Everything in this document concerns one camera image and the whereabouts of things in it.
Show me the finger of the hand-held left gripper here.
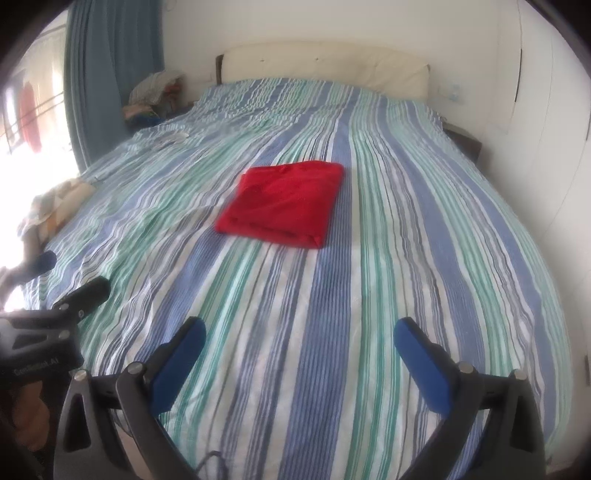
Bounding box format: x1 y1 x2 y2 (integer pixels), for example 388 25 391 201
52 277 112 321
9 250 58 282

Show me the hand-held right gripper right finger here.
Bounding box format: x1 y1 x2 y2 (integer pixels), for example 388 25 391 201
393 316 548 480

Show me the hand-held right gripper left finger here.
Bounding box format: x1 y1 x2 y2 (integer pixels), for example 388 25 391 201
53 316 207 480

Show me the red knitted sweater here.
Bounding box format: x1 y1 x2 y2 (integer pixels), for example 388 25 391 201
215 161 345 250

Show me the pile of clothes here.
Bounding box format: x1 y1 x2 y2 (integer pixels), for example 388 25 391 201
122 71 185 130

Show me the beige cloth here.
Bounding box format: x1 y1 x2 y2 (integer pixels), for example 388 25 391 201
18 179 98 241

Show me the striped bed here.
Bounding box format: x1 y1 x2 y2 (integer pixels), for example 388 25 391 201
18 78 573 480

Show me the blue curtain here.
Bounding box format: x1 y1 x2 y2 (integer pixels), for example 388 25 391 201
65 0 166 174

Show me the dark wooden nightstand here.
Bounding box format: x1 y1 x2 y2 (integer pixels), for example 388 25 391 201
443 124 483 160

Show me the white wardrobe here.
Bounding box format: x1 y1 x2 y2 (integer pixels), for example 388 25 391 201
480 0 591 462

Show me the cream padded headboard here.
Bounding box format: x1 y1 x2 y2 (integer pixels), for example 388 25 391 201
216 42 432 100

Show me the black cable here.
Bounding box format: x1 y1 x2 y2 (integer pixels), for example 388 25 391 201
196 450 232 480

